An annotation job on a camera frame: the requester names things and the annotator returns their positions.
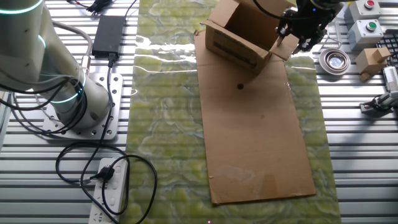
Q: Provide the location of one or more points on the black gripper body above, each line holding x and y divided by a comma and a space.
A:
306, 21

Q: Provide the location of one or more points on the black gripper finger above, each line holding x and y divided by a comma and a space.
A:
301, 46
281, 35

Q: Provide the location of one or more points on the brown cardboard box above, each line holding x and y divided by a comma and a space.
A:
239, 40

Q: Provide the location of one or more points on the grey box green button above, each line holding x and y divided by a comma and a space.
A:
360, 35

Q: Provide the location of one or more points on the grey box red button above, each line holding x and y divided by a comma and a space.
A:
368, 11

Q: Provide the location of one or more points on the round silver dish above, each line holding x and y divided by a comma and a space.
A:
334, 61

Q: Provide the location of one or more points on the small cardboard block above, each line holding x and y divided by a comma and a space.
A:
370, 62

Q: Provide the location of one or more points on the black keyboard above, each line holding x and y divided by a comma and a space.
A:
390, 42

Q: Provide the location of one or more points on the white ribbed device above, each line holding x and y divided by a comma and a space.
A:
391, 77

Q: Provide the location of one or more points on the flat brown cardboard sheet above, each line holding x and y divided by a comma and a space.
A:
255, 140

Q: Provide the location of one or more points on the green marble pattern mat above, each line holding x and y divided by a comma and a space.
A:
164, 109

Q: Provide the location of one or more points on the black power adapter brick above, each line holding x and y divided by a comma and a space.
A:
109, 35

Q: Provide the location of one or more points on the white power strip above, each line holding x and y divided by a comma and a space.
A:
115, 193

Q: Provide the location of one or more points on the metal clamp bracket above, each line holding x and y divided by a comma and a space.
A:
377, 104

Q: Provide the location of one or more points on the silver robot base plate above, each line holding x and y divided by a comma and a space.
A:
115, 90

